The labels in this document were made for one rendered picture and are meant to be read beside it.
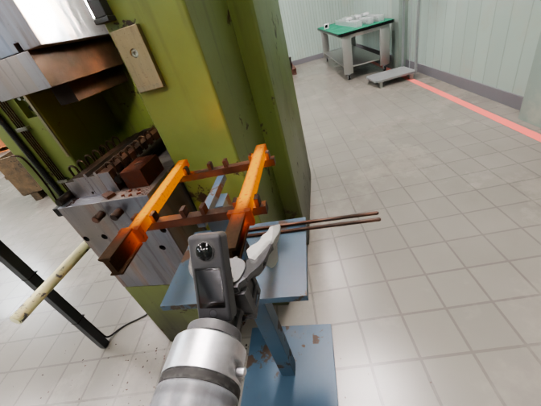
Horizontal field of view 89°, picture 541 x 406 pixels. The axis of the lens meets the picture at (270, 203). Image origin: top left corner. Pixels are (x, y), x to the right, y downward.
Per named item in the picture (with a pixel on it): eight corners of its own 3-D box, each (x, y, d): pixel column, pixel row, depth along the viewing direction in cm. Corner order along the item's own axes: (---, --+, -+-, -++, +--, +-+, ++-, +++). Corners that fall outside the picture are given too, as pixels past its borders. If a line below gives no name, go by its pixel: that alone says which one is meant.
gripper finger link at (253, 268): (260, 244, 46) (221, 280, 41) (257, 236, 45) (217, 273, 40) (281, 254, 43) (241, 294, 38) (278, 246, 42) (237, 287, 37)
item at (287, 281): (308, 300, 66) (307, 295, 65) (163, 310, 75) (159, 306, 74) (306, 221, 91) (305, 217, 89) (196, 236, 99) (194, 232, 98)
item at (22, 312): (26, 325, 100) (14, 316, 97) (14, 325, 102) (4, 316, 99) (101, 241, 135) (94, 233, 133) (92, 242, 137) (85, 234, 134)
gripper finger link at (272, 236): (284, 244, 51) (249, 279, 46) (276, 219, 47) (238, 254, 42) (297, 250, 48) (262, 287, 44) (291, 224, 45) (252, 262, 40)
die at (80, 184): (120, 190, 97) (106, 170, 92) (76, 197, 102) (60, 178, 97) (170, 142, 131) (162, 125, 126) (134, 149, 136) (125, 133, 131)
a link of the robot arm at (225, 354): (146, 366, 29) (230, 365, 27) (164, 323, 33) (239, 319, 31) (181, 399, 34) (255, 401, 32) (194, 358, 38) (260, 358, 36)
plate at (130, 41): (163, 86, 85) (135, 23, 76) (139, 93, 88) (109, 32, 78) (166, 84, 87) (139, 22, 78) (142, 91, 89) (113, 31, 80)
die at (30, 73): (51, 87, 78) (27, 50, 72) (1, 102, 82) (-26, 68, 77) (131, 61, 111) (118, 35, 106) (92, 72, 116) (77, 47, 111)
